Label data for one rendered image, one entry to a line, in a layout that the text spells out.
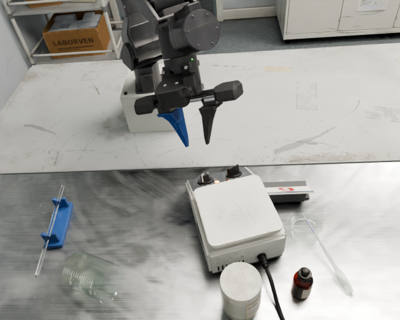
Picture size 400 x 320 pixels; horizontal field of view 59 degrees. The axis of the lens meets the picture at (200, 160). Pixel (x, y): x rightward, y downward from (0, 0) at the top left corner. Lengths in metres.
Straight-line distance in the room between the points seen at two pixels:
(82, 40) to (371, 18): 2.13
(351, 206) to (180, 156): 0.37
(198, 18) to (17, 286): 0.53
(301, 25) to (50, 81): 2.22
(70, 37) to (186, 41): 2.24
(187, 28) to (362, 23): 2.68
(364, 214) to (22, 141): 0.79
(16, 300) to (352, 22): 2.87
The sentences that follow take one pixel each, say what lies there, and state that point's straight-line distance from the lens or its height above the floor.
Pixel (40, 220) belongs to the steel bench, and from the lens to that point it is 0.78.
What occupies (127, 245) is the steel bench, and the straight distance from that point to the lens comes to 0.68.
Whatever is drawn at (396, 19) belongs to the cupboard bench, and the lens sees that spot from 3.24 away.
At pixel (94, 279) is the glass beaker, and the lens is 0.60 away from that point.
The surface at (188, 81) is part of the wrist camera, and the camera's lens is 0.55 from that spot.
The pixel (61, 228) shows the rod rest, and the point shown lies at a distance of 0.74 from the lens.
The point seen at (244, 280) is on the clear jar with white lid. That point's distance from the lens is 0.53.
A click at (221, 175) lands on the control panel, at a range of 0.70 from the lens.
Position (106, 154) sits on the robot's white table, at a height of 0.90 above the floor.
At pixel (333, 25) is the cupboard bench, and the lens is 3.09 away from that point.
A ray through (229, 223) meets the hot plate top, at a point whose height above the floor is 0.99.
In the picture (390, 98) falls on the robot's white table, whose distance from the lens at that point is 1.01.
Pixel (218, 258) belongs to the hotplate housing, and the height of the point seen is 0.96.
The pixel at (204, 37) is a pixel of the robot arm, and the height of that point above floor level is 1.22.
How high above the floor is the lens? 1.46
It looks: 45 degrees down
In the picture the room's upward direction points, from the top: 7 degrees counter-clockwise
